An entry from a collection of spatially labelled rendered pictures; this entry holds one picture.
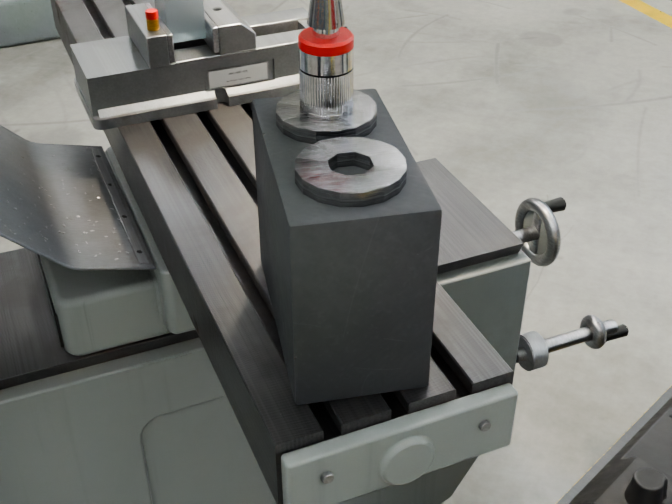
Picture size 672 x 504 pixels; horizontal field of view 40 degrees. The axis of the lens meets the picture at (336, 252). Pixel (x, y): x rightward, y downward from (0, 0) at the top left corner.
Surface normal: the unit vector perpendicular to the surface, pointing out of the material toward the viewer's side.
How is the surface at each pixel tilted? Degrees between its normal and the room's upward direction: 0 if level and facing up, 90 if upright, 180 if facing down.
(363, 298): 90
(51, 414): 90
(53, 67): 0
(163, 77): 90
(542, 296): 0
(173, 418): 90
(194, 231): 0
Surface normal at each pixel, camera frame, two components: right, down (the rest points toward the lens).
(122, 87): 0.40, 0.53
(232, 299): 0.00, -0.82
